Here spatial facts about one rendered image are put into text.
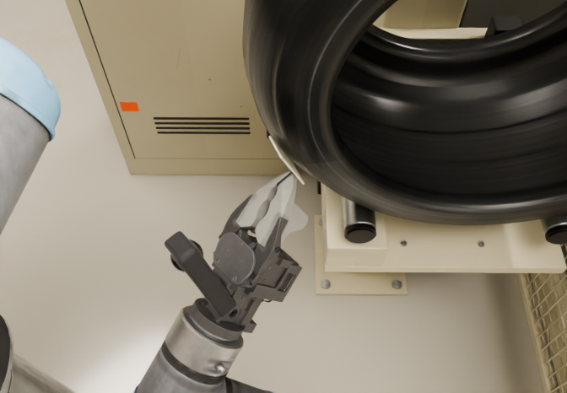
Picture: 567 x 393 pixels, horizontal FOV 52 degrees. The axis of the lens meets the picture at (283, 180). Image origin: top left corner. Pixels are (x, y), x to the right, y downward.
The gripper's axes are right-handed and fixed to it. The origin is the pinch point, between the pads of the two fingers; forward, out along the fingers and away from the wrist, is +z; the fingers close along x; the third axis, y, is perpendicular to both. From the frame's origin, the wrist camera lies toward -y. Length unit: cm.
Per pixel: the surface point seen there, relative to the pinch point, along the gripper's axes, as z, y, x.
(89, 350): -78, 45, -76
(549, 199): 14.0, 24.6, 17.8
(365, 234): -2.1, 17.3, 2.0
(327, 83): 11.6, -9.9, 8.4
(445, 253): 0.3, 34.1, 4.8
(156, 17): 10, 20, -84
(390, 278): -21, 103, -42
